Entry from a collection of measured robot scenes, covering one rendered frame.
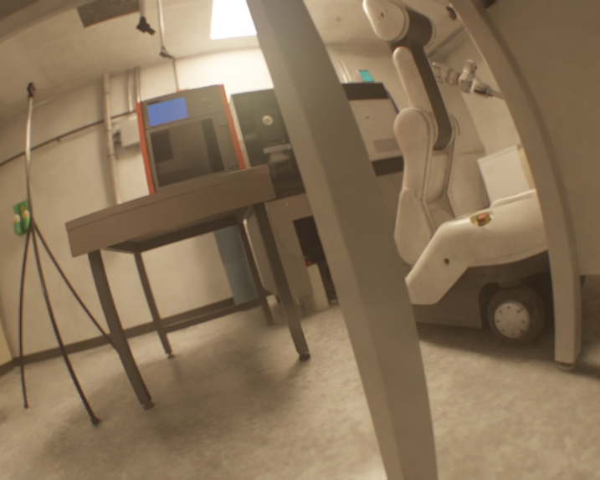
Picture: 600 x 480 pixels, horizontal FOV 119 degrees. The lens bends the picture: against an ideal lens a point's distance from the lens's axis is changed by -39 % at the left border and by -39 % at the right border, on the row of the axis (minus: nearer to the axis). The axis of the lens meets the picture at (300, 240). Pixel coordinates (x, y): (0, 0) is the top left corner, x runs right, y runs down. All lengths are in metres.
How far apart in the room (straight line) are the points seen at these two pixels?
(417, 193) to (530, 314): 0.55
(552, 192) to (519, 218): 0.18
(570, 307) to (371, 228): 0.50
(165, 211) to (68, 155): 2.52
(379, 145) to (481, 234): 1.47
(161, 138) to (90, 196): 2.04
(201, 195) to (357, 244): 0.76
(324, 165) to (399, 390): 0.22
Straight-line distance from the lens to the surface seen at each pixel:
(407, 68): 1.10
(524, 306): 0.78
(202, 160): 1.08
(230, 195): 0.95
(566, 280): 0.64
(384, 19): 1.15
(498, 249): 0.73
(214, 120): 1.15
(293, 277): 1.59
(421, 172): 1.01
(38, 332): 3.45
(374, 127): 2.14
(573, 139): 0.67
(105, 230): 1.00
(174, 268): 2.77
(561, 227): 0.61
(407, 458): 0.35
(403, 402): 0.30
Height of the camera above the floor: 0.43
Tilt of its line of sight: level
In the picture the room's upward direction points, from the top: 17 degrees counter-clockwise
